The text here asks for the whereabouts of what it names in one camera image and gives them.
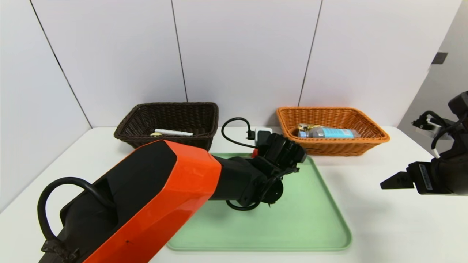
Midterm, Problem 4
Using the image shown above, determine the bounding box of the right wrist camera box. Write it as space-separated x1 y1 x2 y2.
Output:
411 113 452 140

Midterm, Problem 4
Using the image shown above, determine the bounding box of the dark brown wicker basket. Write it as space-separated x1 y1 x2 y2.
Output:
114 102 219 151

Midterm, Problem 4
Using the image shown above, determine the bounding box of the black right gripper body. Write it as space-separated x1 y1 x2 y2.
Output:
406 157 468 196

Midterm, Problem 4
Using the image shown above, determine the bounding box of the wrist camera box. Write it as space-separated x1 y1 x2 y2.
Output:
254 127 273 146
411 113 452 140

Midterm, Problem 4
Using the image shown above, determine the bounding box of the orange wicker basket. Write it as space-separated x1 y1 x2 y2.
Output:
276 106 390 157

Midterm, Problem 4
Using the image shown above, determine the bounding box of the water bottle with blue cap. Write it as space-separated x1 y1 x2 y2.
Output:
298 126 361 139

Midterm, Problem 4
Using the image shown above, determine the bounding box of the light green plastic tray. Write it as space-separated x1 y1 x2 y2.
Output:
166 152 353 252

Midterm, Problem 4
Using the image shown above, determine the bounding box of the white marker pen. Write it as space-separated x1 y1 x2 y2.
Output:
154 128 194 137

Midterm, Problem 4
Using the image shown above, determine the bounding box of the black left wrist camera cable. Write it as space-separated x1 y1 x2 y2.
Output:
221 117 256 149

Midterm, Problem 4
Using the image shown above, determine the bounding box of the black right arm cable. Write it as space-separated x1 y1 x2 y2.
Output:
420 110 468 158

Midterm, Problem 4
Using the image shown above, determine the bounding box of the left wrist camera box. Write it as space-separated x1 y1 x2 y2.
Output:
254 127 273 146

